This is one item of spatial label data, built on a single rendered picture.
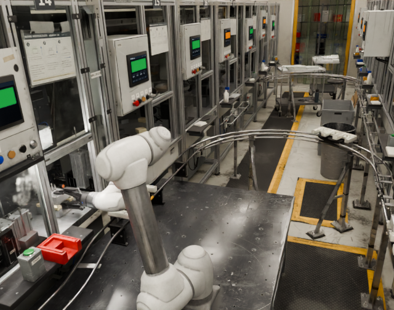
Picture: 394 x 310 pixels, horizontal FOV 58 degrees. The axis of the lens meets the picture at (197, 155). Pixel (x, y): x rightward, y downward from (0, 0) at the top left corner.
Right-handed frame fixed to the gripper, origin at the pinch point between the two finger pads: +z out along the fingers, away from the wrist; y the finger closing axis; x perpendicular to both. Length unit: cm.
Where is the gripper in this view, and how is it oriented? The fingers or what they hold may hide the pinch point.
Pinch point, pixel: (60, 197)
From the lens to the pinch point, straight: 212.0
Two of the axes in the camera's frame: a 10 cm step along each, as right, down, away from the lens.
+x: -3.5, 3.7, -8.6
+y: -1.1, -9.3, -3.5
